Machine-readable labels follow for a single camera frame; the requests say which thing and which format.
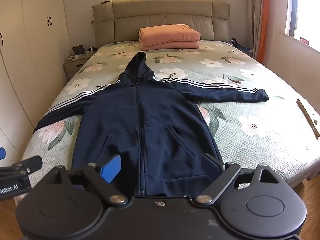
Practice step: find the folded pink blanket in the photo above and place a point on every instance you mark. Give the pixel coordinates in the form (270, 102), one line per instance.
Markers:
(170, 37)

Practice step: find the window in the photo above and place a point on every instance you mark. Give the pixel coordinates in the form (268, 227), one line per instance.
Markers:
(306, 7)

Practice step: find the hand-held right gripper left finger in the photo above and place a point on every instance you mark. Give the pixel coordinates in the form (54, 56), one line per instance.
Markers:
(111, 168)

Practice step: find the navy striped zip hoodie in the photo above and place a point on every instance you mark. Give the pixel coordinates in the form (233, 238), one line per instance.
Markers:
(150, 117)

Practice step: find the wooden stick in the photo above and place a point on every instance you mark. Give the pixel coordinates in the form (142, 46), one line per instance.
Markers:
(308, 118)

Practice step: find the beige curtain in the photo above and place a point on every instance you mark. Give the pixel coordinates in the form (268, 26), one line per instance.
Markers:
(256, 17)

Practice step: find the white wardrobe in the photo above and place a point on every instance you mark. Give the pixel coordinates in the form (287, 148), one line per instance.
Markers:
(30, 55)

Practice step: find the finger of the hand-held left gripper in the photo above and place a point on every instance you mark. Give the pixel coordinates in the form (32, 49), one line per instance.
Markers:
(2, 153)
(30, 163)

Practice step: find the black remote control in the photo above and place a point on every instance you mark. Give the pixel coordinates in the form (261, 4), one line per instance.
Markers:
(105, 2)

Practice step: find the dark bag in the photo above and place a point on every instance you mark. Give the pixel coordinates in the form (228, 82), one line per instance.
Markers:
(240, 45)

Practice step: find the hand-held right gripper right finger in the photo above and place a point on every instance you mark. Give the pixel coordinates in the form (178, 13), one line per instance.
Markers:
(215, 164)

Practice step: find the dark picture frame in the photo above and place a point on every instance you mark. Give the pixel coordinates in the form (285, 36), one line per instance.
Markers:
(78, 50)

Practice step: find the orange curtain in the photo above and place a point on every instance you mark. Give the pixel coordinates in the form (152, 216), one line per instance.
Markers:
(265, 17)

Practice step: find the floral quilted bedspread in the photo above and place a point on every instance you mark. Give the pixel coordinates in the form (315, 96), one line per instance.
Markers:
(250, 130)

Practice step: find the beige padded bed headboard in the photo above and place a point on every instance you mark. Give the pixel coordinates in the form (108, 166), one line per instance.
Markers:
(162, 12)

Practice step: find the beige nightstand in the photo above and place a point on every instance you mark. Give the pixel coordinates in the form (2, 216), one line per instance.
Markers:
(75, 66)

